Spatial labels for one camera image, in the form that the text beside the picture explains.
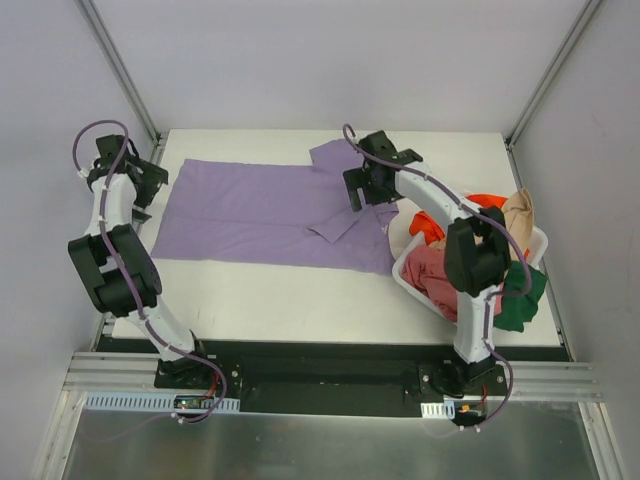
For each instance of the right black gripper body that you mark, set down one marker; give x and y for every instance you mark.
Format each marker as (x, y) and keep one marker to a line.
(360, 182)

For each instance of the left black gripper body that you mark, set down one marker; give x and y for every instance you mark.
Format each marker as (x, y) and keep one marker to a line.
(148, 183)

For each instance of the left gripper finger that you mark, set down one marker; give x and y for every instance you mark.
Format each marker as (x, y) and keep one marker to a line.
(148, 180)
(140, 216)

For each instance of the purple t shirt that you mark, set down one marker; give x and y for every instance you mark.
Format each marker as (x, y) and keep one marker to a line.
(298, 215)

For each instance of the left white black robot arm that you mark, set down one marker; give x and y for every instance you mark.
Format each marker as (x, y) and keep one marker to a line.
(112, 263)

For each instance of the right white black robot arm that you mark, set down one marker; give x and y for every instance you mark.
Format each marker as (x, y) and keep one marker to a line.
(477, 251)

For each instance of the orange t shirt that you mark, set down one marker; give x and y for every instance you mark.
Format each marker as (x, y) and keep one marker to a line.
(432, 232)

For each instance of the pink t shirt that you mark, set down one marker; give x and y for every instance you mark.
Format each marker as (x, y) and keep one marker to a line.
(419, 270)

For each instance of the beige t shirt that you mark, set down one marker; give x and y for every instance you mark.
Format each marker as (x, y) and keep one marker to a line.
(518, 213)

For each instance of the white laundry basket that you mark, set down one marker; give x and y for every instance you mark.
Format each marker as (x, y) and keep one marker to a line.
(400, 239)

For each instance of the green t shirt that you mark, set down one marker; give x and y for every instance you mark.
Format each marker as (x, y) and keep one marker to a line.
(517, 311)

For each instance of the left aluminium corner post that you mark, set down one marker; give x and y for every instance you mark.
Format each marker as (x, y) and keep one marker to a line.
(107, 46)

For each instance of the aluminium corner post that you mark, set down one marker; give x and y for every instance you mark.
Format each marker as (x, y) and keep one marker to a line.
(107, 46)
(566, 48)

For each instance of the right aluminium corner post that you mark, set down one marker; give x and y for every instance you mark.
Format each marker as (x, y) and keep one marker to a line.
(566, 48)

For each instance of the aluminium frame rail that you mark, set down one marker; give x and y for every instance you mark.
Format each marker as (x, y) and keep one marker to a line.
(95, 371)

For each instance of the left white cable duct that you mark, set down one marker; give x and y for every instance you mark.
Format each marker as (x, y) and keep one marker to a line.
(159, 403)

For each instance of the white cable duct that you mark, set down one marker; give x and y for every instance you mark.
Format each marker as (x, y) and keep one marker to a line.
(444, 410)
(159, 403)

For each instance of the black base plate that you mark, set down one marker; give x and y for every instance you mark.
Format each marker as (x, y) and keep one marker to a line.
(374, 380)

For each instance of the right white cable duct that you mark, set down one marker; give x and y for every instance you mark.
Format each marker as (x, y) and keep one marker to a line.
(444, 410)

